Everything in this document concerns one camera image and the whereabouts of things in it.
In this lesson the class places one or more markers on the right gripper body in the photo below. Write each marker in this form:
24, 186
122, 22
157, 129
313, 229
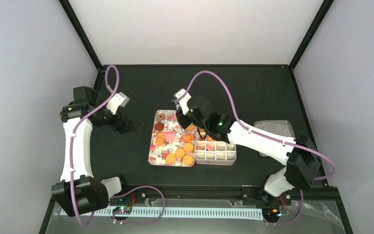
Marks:
183, 124

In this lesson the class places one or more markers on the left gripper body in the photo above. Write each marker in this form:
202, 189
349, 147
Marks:
119, 128

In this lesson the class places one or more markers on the pink divided cookie tin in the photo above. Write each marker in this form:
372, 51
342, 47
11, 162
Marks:
225, 153

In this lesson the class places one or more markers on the floral cookie tray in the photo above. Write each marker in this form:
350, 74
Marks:
180, 152

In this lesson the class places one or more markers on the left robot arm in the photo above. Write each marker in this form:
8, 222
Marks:
78, 192

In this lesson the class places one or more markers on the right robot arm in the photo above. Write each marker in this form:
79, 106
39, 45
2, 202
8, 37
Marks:
301, 164

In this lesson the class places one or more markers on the white pink sandwich cookie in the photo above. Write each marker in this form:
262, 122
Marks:
210, 147

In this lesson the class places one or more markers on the dark brown round cookie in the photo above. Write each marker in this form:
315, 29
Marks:
159, 126

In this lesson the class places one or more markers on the brown flower cookie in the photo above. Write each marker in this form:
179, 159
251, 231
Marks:
161, 116

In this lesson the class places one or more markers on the clear plastic tin lid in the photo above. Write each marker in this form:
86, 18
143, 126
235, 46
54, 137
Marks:
275, 128

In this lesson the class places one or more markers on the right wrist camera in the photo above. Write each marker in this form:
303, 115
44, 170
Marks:
181, 98

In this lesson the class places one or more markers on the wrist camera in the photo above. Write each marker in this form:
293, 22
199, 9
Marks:
118, 100
181, 98

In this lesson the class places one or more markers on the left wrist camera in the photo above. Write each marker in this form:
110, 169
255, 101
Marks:
118, 100

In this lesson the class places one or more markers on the white slotted cable duct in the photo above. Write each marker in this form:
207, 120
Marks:
181, 212

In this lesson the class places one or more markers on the black frame post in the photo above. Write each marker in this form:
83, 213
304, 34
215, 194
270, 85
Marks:
70, 13

